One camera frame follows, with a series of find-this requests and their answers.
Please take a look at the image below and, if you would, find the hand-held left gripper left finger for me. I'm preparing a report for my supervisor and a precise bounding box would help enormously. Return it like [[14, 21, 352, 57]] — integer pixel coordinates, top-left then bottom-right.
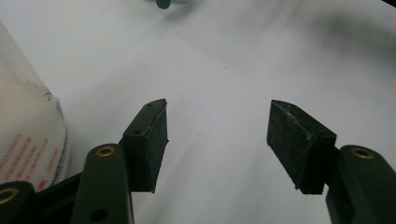
[[69, 98, 169, 224]]

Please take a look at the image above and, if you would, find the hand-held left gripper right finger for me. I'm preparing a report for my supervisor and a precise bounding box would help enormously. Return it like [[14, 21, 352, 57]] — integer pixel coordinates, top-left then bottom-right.
[[266, 99, 396, 224]]

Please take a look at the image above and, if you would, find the white pouch with red print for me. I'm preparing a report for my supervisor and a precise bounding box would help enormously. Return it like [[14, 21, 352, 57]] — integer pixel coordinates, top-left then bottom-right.
[[0, 20, 70, 191]]

